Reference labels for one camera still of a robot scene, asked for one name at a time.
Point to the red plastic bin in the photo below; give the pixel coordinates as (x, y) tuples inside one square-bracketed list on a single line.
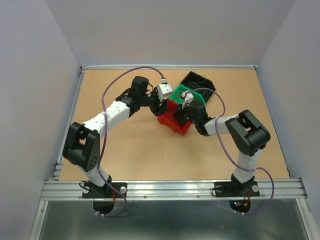
[(168, 119)]

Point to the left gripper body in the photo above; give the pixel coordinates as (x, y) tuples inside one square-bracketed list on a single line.
[(153, 102)]

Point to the aluminium mounting rail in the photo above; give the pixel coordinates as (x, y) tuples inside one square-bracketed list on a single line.
[(178, 190)]

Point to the black plastic bin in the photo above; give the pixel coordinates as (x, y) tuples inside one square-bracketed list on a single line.
[(195, 81)]

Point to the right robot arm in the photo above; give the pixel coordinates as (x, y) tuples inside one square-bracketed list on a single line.
[(248, 135)]

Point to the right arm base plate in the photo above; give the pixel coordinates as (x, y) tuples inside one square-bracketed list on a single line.
[(239, 194)]

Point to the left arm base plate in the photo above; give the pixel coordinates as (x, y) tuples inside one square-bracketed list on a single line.
[(104, 198)]

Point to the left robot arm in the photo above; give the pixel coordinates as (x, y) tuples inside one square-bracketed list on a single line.
[(86, 142)]

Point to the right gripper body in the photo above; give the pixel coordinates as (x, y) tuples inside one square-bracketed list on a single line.
[(184, 114)]

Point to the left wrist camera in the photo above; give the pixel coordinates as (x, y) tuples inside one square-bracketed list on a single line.
[(164, 89)]

